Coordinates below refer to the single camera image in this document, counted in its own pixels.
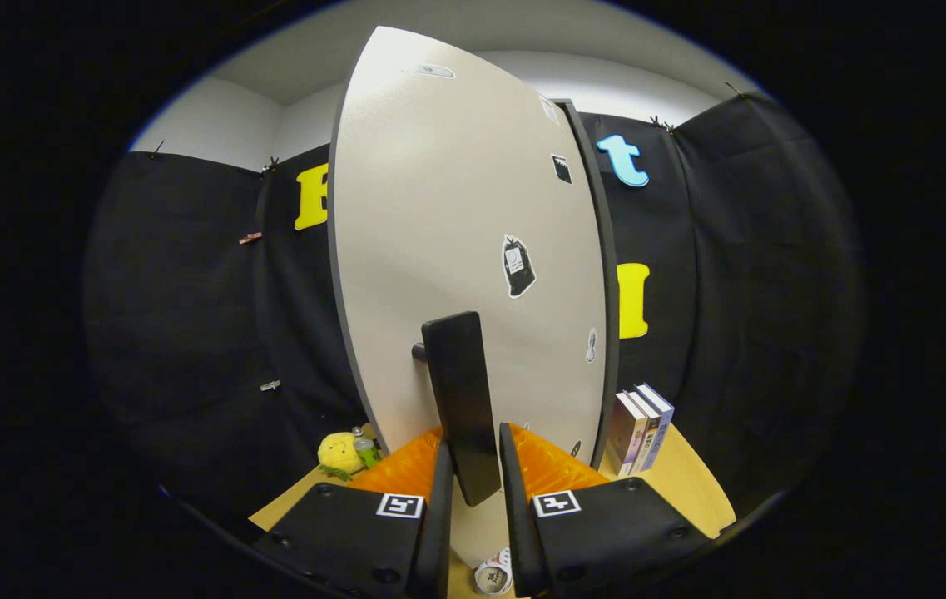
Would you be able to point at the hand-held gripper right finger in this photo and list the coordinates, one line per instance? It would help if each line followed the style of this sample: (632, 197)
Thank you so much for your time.
(606, 532)

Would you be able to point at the white book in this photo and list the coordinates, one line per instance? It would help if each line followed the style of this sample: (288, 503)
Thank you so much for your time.
(650, 437)

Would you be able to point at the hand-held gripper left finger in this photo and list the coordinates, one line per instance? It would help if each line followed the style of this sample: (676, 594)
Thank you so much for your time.
(339, 532)

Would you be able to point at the grey shoe cabinet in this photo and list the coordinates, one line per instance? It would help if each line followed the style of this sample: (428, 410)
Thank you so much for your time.
(601, 249)

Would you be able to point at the green drink bottle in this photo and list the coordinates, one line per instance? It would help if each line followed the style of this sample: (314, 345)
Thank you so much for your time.
(365, 451)

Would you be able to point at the red clip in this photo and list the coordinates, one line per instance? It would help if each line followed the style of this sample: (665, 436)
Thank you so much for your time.
(250, 238)

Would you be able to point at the white canvas shoe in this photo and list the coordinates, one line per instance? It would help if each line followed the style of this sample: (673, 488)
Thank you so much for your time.
(492, 578)

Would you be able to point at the yellow plush toy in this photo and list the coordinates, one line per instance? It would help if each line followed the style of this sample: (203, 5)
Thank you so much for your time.
(338, 453)

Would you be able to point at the beige shoe cabinet door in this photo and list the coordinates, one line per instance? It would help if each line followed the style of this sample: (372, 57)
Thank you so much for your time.
(439, 208)

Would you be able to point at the pale pink book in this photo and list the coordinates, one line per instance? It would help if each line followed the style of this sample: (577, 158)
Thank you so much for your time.
(624, 437)

